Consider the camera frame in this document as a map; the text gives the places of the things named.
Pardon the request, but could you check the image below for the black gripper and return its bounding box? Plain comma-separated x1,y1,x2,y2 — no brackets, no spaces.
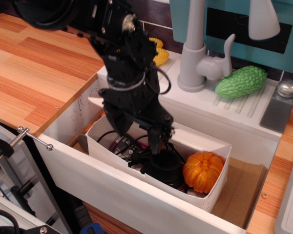
99,81,173,155

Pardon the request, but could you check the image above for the white cardboard box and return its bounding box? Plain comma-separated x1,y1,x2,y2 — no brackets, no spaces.
85,117,231,212

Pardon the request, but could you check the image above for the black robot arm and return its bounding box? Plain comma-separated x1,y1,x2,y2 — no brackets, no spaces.
12,0,173,155

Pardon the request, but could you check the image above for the purple black small gadget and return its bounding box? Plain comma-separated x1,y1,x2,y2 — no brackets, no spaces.
109,135,147,158

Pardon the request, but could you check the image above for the orange toy pumpkin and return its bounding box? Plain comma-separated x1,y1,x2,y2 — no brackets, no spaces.
183,152,224,194

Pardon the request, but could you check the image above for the lower yellow toy corn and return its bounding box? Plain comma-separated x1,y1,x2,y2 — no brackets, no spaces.
153,48,169,67

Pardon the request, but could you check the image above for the yellow toy corn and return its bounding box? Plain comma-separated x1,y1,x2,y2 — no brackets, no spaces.
153,48,169,67
149,38,164,48

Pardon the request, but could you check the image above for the white toy sink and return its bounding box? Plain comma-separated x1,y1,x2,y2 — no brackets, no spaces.
37,54,281,234

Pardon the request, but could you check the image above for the grey toy faucet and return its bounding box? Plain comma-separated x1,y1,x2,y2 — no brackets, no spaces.
177,0,235,93

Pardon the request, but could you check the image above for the upper yellow toy corn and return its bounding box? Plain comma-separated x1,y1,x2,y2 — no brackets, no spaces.
149,38,164,48

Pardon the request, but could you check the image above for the brown cardboard sheet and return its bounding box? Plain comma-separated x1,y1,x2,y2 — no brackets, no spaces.
211,158,268,229

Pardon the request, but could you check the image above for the green toy bitter gourd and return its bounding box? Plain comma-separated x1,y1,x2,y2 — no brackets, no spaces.
215,65,268,98

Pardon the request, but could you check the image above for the grey soap dispenser bottle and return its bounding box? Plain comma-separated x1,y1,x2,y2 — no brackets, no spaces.
259,79,293,134

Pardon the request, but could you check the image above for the teal panel with black tape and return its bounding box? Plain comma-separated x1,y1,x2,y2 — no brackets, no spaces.
169,0,293,73

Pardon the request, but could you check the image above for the metal table clamp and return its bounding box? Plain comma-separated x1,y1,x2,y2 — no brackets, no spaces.
0,126,54,162

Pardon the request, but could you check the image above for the white cone lamp shade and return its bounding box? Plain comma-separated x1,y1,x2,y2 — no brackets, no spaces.
249,0,281,41

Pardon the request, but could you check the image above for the black round device with cable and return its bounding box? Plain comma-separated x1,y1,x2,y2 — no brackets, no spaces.
96,130,188,190

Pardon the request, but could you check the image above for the blue black clamp handle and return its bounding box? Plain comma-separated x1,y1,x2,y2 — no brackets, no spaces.
74,205,105,234

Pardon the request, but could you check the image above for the black braided cable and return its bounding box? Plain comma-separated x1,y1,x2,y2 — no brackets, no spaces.
0,207,21,234

